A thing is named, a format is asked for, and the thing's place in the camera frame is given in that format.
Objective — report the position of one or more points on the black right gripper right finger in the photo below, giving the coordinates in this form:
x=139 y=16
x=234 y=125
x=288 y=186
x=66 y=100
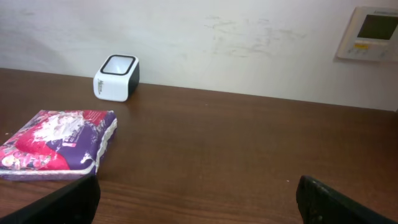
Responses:
x=320 y=204

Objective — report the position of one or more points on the red purple pad package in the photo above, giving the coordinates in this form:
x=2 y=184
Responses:
x=58 y=145

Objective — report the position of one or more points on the beige wall control panel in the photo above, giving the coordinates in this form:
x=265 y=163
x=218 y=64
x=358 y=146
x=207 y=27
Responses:
x=371 y=35

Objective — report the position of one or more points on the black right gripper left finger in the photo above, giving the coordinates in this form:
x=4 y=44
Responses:
x=75 y=203

